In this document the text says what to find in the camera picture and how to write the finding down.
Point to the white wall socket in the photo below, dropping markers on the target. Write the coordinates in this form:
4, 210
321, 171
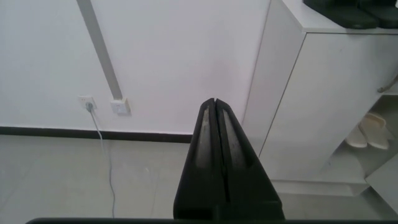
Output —
87, 102

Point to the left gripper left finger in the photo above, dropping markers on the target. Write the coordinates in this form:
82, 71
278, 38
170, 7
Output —
199, 189

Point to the white wall switch box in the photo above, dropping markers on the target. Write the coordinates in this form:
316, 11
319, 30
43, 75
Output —
120, 106

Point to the white shoe cabinet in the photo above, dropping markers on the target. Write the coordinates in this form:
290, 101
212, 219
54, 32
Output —
314, 102

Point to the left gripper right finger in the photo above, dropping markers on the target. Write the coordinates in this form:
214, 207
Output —
248, 193

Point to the black slipper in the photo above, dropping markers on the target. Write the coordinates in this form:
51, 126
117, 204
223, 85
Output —
340, 12

